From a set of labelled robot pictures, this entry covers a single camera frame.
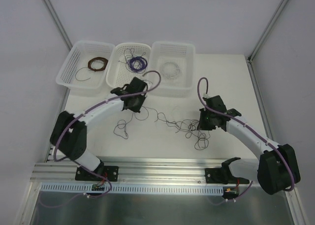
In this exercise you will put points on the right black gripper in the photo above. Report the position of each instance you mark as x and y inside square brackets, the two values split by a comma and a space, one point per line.
[205, 121]

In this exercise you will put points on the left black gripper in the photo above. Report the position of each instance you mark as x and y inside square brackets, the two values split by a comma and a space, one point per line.
[139, 84]

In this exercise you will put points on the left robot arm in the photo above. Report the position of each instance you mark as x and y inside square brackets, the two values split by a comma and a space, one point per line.
[70, 132]

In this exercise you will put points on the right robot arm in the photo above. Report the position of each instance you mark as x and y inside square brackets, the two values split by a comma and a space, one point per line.
[275, 166]

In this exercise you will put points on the middle white perforated basket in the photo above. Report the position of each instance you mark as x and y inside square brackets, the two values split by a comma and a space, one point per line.
[118, 71]

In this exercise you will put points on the white perforated basket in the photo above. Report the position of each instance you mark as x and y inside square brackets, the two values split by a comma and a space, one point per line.
[85, 66]
[118, 71]
[175, 63]

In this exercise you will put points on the right white perforated basket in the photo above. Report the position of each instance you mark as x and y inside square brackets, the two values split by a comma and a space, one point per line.
[175, 63]

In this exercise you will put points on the left white perforated basket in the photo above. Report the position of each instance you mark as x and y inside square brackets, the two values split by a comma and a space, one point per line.
[85, 66]

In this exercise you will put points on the aluminium mounting rail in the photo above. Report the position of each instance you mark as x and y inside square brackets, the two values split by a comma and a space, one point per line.
[134, 170]

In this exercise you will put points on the white slotted cable duct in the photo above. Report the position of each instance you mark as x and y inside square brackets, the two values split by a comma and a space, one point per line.
[132, 189]

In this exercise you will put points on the left aluminium frame post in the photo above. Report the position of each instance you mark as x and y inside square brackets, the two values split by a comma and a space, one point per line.
[56, 20]

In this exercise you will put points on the aluminium frame post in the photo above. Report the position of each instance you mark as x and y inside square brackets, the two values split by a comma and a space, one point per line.
[268, 29]
[56, 20]

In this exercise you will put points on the right aluminium frame post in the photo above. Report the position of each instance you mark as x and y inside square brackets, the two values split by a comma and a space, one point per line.
[268, 29]

